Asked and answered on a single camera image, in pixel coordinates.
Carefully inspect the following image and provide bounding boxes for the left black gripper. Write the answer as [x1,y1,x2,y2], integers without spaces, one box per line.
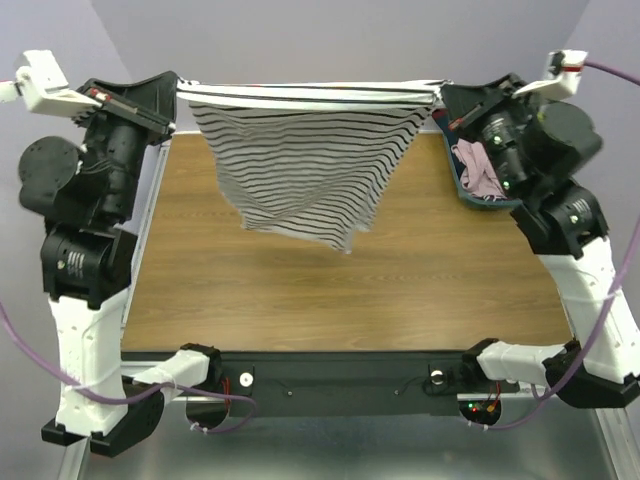
[79,66,184,214]

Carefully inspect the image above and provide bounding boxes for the black white striped tank top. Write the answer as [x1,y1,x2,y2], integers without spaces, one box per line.
[177,79,447,253]

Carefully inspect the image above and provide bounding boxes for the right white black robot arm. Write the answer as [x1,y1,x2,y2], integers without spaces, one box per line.
[441,75,639,409]

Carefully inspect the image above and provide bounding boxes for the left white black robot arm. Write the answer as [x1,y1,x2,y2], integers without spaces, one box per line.
[19,71,223,457]

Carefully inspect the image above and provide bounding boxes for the pink tank top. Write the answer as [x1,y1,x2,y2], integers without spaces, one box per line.
[451,139,506,201]

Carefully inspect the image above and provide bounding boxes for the teal plastic basket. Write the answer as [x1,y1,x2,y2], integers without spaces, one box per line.
[432,109,518,210]

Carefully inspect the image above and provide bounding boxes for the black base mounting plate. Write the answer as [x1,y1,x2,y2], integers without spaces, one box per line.
[164,349,521,419]

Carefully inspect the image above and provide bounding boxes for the left aluminium frame rail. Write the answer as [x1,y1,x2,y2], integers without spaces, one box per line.
[57,140,171,479]

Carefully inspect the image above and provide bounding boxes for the aluminium frame rail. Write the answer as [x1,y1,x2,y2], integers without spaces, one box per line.
[529,199,640,480]
[57,140,171,479]
[79,354,621,401]

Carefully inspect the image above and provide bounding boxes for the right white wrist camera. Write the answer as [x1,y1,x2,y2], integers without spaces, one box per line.
[512,49,588,101]

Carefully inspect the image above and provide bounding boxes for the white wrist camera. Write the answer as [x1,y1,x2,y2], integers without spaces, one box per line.
[1,50,110,120]
[512,49,588,101]

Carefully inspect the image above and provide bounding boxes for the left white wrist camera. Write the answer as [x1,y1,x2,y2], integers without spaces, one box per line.
[1,50,110,120]

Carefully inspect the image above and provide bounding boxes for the front aluminium frame rail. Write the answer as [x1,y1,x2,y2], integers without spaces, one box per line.
[79,354,621,401]

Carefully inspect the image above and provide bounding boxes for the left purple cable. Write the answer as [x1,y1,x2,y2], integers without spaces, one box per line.
[0,299,259,435]

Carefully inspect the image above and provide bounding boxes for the purple cable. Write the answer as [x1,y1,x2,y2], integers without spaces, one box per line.
[467,59,640,432]
[0,299,259,435]

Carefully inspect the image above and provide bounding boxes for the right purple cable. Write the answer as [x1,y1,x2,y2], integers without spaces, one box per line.
[467,59,640,432]

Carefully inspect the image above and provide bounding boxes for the right aluminium frame rail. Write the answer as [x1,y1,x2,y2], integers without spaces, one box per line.
[529,199,640,480]

